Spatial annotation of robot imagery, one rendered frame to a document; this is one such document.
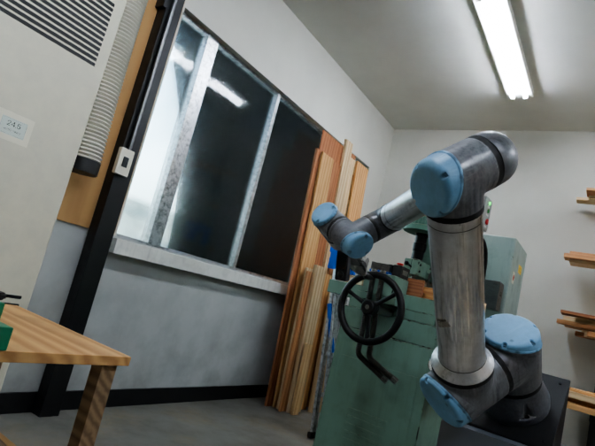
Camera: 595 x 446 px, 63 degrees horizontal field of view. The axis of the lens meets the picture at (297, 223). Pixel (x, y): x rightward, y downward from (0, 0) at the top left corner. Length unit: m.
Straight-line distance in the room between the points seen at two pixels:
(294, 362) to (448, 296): 2.54
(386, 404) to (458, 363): 0.89
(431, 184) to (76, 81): 1.54
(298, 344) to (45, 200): 2.10
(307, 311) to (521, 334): 2.30
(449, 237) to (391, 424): 1.21
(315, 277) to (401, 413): 1.68
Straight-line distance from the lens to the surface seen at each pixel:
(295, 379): 3.56
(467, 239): 1.02
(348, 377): 2.18
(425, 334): 2.05
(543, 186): 4.66
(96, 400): 1.40
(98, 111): 2.31
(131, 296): 2.74
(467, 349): 1.22
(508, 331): 1.42
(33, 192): 2.04
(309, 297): 3.54
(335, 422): 2.22
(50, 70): 2.09
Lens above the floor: 0.78
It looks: 8 degrees up
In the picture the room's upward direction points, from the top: 14 degrees clockwise
